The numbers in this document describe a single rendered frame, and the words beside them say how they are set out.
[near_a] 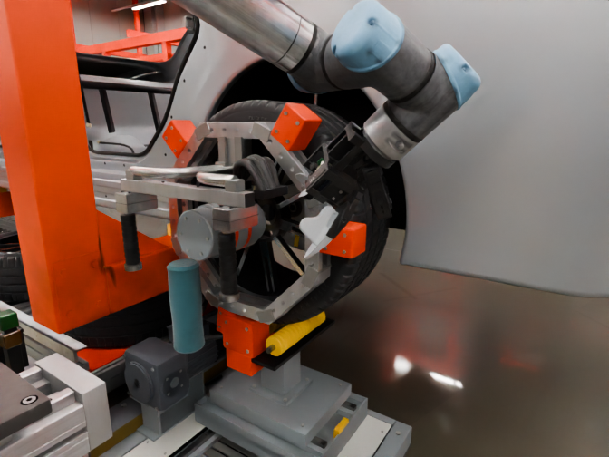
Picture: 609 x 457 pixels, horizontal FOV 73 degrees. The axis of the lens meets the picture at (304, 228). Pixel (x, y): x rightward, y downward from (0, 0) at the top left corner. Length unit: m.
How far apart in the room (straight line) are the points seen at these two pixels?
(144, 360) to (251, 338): 0.38
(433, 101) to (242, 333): 0.88
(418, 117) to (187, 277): 0.79
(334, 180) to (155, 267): 1.03
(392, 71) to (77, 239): 1.07
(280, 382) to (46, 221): 0.85
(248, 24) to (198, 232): 0.58
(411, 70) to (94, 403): 0.59
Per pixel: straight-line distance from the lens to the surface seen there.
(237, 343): 1.26
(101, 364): 1.73
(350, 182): 0.62
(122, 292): 1.49
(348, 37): 0.51
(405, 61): 0.53
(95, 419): 0.68
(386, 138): 0.58
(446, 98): 0.57
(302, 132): 0.98
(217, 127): 1.14
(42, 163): 1.31
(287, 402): 1.45
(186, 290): 1.18
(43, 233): 1.33
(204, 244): 1.02
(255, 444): 1.48
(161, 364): 1.40
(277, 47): 0.58
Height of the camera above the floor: 1.12
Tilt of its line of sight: 14 degrees down
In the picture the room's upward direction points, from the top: straight up
